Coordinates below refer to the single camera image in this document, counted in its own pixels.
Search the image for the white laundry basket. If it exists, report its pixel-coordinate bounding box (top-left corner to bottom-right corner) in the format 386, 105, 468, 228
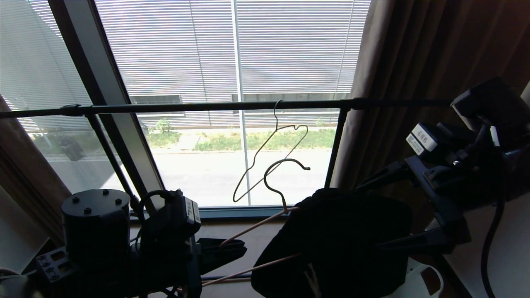
381, 257, 444, 298

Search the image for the black clothes rack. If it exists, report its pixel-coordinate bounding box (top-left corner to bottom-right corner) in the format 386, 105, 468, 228
0, 98, 453, 282

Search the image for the black cable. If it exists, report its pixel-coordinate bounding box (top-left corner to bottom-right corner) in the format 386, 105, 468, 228
480, 126, 509, 298

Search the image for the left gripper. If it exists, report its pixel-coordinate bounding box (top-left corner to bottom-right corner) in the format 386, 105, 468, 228
132, 238, 203, 298

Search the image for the brown curtain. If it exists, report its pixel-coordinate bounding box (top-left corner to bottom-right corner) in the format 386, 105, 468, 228
0, 95, 73, 245
329, 0, 530, 207

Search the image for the black garment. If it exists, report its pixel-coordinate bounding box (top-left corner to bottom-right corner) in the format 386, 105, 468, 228
251, 188, 414, 298

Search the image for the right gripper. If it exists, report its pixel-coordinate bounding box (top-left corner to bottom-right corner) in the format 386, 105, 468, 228
356, 156, 502, 255

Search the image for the window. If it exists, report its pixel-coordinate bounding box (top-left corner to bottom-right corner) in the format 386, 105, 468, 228
0, 0, 372, 220

